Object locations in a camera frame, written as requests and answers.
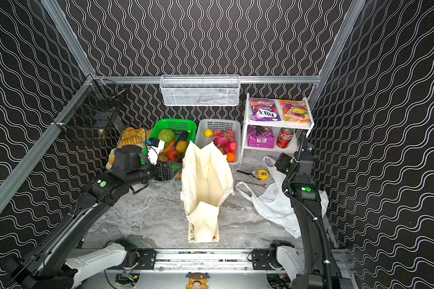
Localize braided bread middle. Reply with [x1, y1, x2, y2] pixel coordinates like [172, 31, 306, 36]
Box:
[118, 136, 143, 148]

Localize white plastic basket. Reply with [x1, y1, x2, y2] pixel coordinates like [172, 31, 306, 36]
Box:
[194, 119, 242, 165]

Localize yellow mango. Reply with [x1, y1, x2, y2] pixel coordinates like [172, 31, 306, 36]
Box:
[176, 141, 188, 154]

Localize orange candy bag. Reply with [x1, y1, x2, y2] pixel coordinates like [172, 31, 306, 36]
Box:
[280, 100, 310, 124]

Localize white plastic grocery bag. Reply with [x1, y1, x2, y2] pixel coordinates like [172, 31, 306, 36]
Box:
[235, 157, 329, 238]

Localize black wire rack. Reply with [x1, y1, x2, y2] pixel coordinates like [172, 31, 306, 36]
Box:
[55, 78, 127, 147]

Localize purple grape candy bag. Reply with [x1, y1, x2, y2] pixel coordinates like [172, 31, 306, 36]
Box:
[247, 125, 275, 149]

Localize purple eggplant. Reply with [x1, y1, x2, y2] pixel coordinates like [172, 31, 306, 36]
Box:
[175, 131, 189, 142]

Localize small toy figure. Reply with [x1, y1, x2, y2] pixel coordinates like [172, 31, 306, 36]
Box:
[186, 272, 210, 289]

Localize yellow tape measure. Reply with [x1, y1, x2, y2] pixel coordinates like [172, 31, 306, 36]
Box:
[258, 169, 269, 181]

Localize red tomato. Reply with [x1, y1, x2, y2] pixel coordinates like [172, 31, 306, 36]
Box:
[167, 149, 182, 163]

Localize orange fruit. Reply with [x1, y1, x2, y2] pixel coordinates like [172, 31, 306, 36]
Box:
[225, 152, 236, 163]

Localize cream floral tote bag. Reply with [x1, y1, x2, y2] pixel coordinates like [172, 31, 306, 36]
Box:
[180, 142, 234, 243]

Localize white wire wall basket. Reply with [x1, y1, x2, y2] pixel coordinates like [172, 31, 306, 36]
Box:
[160, 75, 241, 107]

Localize red cola can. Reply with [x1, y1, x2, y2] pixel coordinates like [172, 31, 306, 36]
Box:
[276, 128, 294, 149]

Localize pink dragon fruit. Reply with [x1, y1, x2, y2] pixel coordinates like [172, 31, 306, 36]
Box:
[213, 130, 235, 148]

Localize white two-tier shelf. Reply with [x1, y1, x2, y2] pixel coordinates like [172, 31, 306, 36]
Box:
[240, 93, 315, 163]

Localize purple Fox's candy bag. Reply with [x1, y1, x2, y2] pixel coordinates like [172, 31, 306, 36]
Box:
[249, 98, 281, 122]

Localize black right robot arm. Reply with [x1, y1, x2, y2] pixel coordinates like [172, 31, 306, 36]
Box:
[275, 145, 353, 289]

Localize red apple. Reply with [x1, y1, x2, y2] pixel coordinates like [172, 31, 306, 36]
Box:
[225, 142, 237, 153]

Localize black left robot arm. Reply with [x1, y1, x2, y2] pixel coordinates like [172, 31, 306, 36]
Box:
[5, 145, 183, 289]

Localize green plastic basket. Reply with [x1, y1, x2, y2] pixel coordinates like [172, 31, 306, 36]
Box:
[147, 119, 197, 157]

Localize yellow lemon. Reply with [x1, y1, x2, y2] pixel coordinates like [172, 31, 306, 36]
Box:
[204, 130, 214, 138]

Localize green cabbage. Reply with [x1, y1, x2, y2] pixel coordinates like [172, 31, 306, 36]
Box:
[157, 129, 175, 143]

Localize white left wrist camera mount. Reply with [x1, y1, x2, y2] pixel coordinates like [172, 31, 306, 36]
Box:
[146, 137, 165, 165]

